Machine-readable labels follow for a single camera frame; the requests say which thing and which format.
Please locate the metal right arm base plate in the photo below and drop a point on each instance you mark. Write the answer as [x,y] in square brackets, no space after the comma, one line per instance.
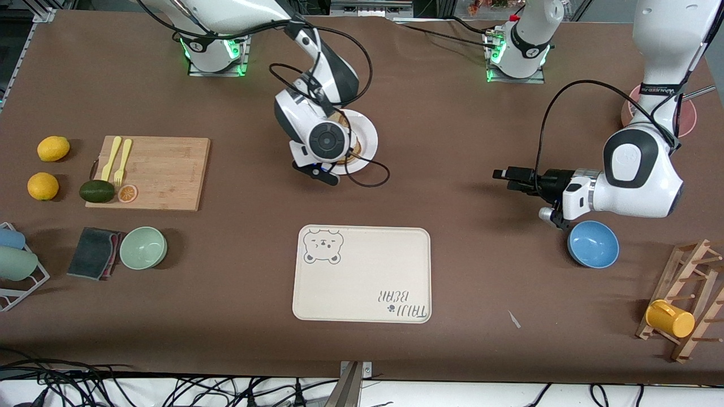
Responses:
[218,73]

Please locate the grey background equipment box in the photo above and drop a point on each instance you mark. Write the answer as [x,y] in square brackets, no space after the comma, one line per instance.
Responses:
[367,8]

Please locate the plain bread slice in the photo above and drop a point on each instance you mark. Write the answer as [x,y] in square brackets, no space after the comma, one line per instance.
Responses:
[350,158]

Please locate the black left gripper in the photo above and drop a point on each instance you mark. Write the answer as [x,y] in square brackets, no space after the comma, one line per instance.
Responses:
[551,182]

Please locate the dark green avocado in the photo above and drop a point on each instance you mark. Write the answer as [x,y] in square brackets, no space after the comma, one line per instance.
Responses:
[97,191]

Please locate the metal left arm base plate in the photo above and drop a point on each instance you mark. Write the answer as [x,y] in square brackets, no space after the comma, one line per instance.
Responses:
[515,80]

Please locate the wooden mug rack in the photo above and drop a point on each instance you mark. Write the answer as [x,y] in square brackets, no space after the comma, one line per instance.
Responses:
[701,282]

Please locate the yellow mug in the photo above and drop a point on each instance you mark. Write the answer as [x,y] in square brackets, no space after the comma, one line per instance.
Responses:
[670,319]

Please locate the cream bear print tray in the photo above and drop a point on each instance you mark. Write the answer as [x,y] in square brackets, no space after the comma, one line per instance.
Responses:
[362,282]

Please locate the metal table edge bracket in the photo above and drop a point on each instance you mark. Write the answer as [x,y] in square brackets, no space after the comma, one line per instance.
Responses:
[352,387]

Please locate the white round plate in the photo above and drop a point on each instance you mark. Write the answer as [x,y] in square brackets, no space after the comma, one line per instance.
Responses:
[369,135]

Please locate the pink bowl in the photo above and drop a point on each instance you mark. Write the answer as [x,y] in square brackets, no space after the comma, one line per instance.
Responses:
[687,121]

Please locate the mint green bowl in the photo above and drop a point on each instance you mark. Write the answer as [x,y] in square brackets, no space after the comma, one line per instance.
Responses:
[143,247]

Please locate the blue bowl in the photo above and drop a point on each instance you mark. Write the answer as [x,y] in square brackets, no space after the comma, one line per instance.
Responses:
[593,244]

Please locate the orange slice toy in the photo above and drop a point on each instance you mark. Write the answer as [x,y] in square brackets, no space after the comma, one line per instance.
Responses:
[127,193]

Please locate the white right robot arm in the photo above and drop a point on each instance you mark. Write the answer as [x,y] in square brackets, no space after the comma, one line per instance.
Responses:
[294,116]

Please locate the pale green cup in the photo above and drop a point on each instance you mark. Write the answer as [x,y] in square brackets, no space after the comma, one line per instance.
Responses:
[17,263]

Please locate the metal ladle spoon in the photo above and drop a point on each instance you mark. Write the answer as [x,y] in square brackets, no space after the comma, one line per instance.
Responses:
[701,91]

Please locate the bamboo cutting board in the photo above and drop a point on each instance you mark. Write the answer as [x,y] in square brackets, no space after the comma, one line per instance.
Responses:
[164,169]

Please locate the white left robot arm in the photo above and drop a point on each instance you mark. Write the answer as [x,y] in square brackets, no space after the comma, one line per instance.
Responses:
[628,164]

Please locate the yellow plastic knife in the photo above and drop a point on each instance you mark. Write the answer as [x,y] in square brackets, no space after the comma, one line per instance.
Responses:
[111,155]

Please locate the yellow lemon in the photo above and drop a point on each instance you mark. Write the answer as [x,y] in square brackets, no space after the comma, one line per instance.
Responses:
[53,148]
[43,186]

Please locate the folded grey pink cloth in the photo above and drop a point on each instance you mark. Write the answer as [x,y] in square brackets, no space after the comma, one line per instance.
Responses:
[90,253]

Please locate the white tape scrap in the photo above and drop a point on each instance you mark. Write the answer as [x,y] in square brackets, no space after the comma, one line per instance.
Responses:
[514,319]

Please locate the yellow plastic fork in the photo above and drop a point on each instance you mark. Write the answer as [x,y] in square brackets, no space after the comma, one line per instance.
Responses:
[123,158]

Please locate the pale blue cup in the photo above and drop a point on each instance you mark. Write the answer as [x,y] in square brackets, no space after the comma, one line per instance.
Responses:
[11,238]

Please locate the aluminium frame profile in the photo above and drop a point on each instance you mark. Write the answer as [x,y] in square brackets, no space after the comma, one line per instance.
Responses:
[45,14]

